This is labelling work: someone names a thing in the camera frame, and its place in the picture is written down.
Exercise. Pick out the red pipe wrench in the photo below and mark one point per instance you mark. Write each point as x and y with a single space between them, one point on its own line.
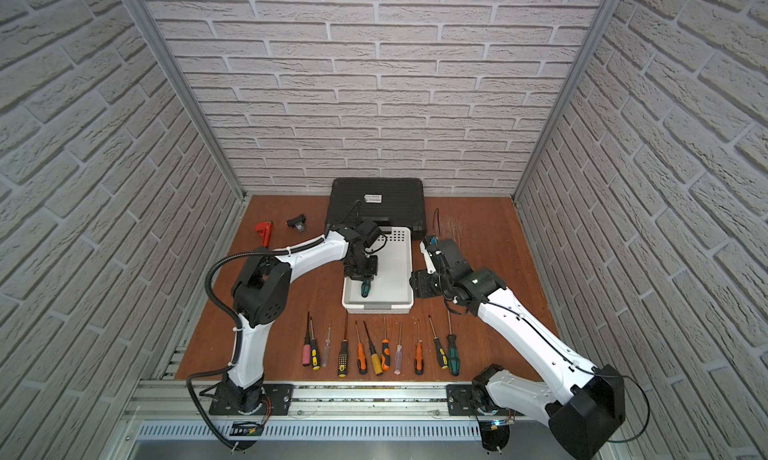
264 230

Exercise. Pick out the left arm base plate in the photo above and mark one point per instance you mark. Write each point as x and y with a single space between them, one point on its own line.
257 399

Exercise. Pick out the black plastic tool case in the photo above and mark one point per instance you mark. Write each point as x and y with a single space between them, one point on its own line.
388 201

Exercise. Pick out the green screwdriver end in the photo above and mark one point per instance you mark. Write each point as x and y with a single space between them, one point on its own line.
366 287
453 353

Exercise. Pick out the orange grey screwdriver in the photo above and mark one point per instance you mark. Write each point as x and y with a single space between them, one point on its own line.
361 357

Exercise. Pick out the pink handled screwdriver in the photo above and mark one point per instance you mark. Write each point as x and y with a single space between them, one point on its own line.
306 350

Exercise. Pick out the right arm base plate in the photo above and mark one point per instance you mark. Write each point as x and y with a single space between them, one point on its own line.
472 400

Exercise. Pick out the small black clamp tool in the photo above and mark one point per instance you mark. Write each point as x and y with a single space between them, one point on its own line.
298 222

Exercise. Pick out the yellow black handled screwdriver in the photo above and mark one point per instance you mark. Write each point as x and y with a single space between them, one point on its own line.
376 361

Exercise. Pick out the clear thin tester screwdriver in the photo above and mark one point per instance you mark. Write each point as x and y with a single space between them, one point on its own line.
327 348

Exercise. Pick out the black yellow dotted screwdriver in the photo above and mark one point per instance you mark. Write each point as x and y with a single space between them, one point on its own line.
343 357

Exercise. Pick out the aluminium front rail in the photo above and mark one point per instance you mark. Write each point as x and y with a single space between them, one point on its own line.
336 411

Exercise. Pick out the black yellow small screwdriver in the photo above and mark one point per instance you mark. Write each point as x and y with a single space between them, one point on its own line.
315 360

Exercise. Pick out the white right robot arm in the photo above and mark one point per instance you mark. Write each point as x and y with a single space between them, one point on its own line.
583 405

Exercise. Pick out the white perforated plastic bin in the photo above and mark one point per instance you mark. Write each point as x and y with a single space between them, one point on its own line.
390 291

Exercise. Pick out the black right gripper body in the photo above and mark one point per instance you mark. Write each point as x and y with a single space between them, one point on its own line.
432 285

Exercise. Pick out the clear handled screwdriver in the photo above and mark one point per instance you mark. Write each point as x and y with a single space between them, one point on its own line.
399 351

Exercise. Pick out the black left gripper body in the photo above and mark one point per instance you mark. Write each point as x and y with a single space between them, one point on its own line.
366 268

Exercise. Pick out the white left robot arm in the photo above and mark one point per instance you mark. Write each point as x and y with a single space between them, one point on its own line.
260 295

